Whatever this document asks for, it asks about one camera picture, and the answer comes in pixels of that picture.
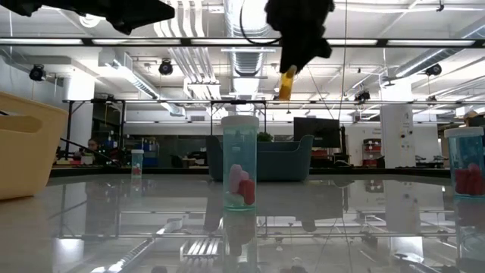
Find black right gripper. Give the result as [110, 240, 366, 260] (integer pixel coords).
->
[264, 0, 336, 75]

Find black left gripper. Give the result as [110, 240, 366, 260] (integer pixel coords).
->
[0, 0, 177, 36]

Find yellow medicine bottle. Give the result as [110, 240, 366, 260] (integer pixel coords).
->
[279, 64, 299, 102]

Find teal bottle pink red pills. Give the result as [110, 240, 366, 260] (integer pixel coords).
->
[221, 115, 261, 212]

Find small teal bottle white cap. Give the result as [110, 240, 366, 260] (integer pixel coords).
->
[130, 149, 145, 179]

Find blue bottle red pills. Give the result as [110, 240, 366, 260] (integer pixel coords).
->
[443, 127, 485, 200]

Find teal plastic bin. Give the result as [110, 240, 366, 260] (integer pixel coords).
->
[205, 134, 315, 182]

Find yellow plastic bin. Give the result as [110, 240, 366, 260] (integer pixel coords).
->
[0, 90, 69, 201]

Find black monitor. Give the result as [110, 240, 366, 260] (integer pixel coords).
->
[293, 117, 341, 149]

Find black shelf rack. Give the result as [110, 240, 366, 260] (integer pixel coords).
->
[90, 99, 127, 168]

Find white pillar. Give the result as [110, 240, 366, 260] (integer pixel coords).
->
[380, 104, 415, 169]

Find red storage shelf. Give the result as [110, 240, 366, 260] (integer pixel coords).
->
[362, 138, 382, 168]

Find person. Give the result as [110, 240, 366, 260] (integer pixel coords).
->
[86, 138, 102, 156]

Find black slanted rod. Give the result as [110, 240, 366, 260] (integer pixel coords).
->
[61, 132, 123, 168]

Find blue storage crates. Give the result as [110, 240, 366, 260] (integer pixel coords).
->
[142, 138, 160, 168]

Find black overhead frame bar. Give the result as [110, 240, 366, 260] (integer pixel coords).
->
[0, 36, 485, 49]

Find round silver ventilation duct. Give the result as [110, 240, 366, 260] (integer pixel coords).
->
[223, 0, 277, 77]

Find grey horizontal frame rail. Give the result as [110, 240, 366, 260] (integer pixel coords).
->
[62, 99, 485, 106]

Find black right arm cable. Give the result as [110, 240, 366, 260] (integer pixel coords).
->
[239, 0, 283, 47]

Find white rectangular ceiling duct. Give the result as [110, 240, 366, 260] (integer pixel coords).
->
[97, 51, 186, 117]

